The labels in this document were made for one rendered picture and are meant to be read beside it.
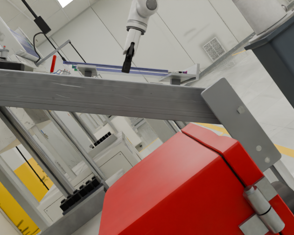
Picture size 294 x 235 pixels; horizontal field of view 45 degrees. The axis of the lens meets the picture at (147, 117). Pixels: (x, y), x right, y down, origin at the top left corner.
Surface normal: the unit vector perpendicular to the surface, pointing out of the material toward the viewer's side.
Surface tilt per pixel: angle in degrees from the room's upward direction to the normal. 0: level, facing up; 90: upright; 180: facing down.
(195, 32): 90
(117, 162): 90
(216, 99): 90
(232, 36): 90
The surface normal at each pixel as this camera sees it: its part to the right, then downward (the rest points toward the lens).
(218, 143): -0.61, -0.79
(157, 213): 0.07, 0.06
